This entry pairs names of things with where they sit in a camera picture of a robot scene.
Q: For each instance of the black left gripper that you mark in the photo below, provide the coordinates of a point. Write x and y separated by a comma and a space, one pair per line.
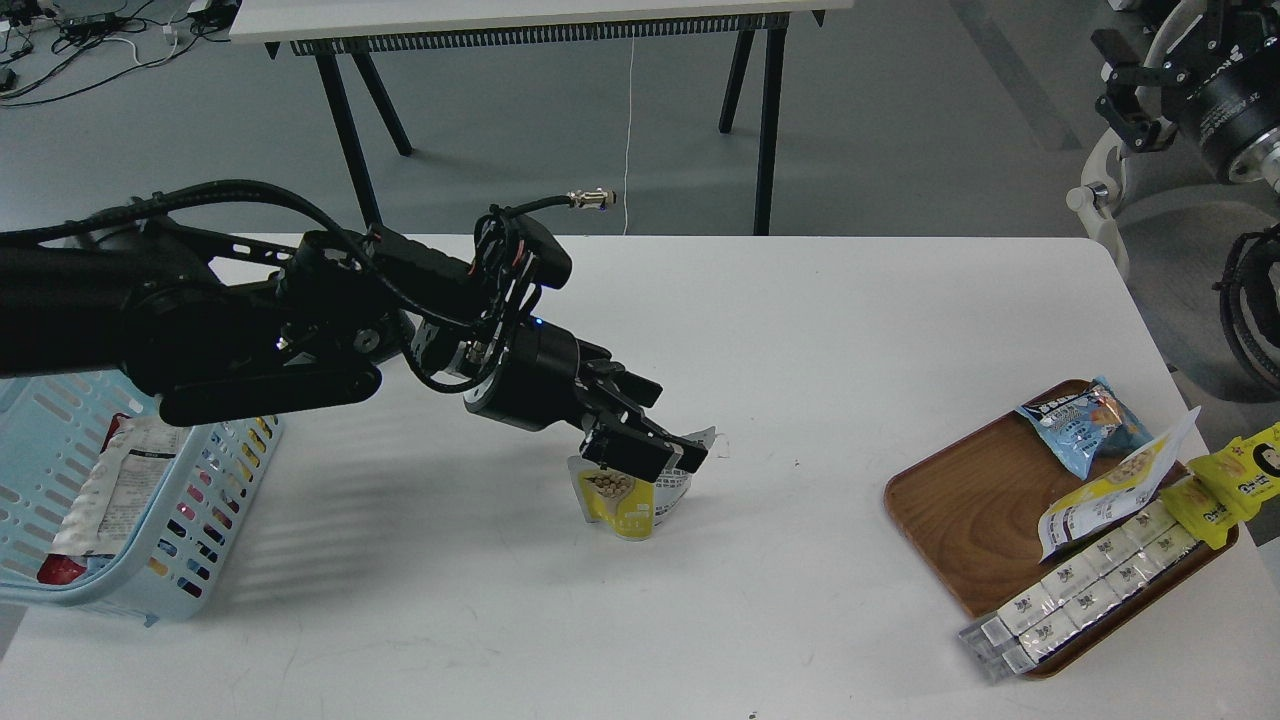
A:
546, 375

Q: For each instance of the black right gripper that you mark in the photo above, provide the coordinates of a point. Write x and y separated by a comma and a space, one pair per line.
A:
1208, 72

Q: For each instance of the yellow nut snack pouch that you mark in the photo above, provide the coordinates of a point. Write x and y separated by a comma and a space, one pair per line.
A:
632, 508

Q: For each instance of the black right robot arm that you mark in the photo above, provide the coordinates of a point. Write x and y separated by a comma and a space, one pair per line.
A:
1205, 275

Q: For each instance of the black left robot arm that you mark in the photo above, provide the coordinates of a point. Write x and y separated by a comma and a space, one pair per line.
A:
237, 298

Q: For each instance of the blue snack bag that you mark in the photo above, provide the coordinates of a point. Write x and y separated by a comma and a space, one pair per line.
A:
1081, 425

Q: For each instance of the yellow white snack pouch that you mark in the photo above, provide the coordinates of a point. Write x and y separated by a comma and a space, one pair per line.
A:
1114, 495

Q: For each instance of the yellow cartoon snack packet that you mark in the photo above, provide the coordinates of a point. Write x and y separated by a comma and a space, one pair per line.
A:
1225, 488

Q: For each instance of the white snack packet in basket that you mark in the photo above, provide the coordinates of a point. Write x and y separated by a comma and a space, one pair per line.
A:
119, 488

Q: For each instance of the light blue plastic basket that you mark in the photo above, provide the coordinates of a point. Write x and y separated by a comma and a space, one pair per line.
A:
54, 428

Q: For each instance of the red snack packet in basket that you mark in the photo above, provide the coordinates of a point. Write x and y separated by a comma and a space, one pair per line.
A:
59, 569

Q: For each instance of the brown wooden tray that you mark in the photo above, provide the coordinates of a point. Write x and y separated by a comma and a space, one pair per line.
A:
971, 512

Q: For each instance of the clear boxed white snacks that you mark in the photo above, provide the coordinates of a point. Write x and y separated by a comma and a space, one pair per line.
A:
1049, 619

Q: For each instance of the white background table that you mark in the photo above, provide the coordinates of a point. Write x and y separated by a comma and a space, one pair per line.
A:
326, 30

